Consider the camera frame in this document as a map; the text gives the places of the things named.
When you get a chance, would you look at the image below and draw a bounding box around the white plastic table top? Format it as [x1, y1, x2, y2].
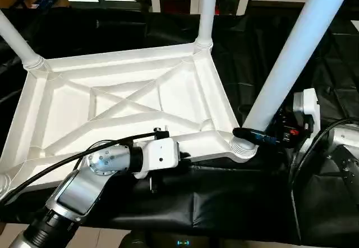
[0, 39, 259, 195]

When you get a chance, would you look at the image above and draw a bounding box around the black mat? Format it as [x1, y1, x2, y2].
[0, 7, 359, 246]

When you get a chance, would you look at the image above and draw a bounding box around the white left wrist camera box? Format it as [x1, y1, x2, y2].
[134, 138, 181, 180]

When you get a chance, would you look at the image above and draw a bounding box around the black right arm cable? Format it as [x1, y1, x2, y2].
[286, 116, 359, 244]

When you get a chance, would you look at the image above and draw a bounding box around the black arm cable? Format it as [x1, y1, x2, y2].
[286, 116, 359, 244]
[0, 126, 170, 204]

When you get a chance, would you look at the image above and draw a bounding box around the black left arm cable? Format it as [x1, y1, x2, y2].
[0, 126, 170, 204]

